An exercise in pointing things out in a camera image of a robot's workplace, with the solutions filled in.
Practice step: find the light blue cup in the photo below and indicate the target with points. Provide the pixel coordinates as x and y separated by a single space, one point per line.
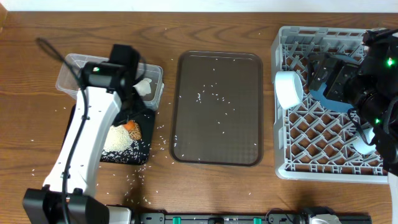
360 146

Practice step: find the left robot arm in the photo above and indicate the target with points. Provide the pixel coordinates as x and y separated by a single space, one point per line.
106 98

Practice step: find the light blue rice bowl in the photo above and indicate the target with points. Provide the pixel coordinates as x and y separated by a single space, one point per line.
288 88

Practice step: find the clear plastic bin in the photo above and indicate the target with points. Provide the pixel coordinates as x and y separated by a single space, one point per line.
151 73

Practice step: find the black plastic tray bin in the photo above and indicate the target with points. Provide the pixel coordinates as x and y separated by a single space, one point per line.
137 154

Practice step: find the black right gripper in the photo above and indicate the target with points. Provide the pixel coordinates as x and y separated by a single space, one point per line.
344 72

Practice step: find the blue plate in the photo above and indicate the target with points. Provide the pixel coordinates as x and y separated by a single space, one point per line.
336 106

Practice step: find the brown cookie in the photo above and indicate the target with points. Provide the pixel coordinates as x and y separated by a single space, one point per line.
135 132

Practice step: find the white rice pile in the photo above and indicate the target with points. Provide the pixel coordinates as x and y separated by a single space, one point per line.
118 139

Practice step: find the brown serving tray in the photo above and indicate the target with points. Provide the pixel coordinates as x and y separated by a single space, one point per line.
218 111

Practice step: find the orange carrot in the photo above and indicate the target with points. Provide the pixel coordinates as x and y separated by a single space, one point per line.
129 126

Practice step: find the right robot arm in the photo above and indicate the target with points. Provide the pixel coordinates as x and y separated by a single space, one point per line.
370 87

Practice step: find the white napkin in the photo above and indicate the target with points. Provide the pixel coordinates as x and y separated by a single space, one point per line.
143 87

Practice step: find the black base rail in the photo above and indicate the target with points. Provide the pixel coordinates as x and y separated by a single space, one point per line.
312 215

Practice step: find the grey dishwasher rack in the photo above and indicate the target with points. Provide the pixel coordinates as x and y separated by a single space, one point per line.
310 141

